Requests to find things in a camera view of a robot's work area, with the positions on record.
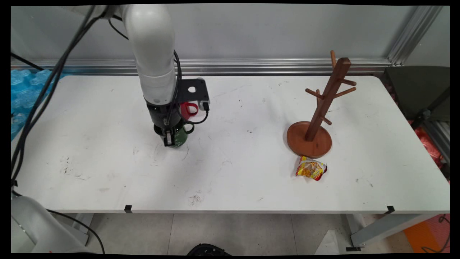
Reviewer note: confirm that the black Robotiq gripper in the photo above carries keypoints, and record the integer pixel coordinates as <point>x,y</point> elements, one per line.
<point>160,117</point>

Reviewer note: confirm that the green enamel mug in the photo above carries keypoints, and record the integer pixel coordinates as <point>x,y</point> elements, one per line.
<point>181,139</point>

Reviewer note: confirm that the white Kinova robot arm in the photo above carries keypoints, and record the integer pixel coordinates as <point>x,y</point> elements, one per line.
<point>151,54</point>

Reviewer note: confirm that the red enamel mug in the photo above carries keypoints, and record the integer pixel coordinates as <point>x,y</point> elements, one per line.
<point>187,108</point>

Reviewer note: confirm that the black tape marker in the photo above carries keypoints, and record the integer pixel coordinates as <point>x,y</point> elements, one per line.
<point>390,209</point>
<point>128,208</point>

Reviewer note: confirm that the black round floor object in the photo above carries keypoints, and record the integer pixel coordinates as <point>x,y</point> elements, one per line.
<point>208,249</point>

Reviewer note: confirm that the grey table leg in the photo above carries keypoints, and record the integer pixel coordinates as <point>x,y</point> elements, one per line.
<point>84,225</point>
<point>381,226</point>

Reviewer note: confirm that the yellow red snack packet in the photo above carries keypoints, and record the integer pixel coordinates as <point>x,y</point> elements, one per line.
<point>311,169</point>

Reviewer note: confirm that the blue plastic bubble wrap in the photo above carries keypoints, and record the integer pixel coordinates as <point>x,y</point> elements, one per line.
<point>25,93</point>

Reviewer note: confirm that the brown wooden mug tree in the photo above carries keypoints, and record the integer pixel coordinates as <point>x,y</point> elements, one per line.
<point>334,82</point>

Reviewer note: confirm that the dark grey chair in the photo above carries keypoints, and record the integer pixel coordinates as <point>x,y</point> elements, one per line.
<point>417,90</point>

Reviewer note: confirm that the red plastic bag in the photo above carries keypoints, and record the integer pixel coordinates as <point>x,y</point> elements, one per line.
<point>429,145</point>

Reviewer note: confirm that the orange floor mat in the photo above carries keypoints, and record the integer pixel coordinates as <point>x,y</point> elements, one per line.
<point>427,233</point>

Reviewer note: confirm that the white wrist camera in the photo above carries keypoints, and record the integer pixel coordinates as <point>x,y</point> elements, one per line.
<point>205,105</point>

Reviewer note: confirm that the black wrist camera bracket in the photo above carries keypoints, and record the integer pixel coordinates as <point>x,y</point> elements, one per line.
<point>194,90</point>

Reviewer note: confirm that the horizontal aluminium frame rail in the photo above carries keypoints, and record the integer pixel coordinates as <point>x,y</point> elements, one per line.
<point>287,66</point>

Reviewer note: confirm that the slanted aluminium frame post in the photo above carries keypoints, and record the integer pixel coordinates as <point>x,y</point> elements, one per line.
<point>413,36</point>

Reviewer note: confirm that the aluminium side rail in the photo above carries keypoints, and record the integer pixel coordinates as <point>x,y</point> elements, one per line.
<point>440,138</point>

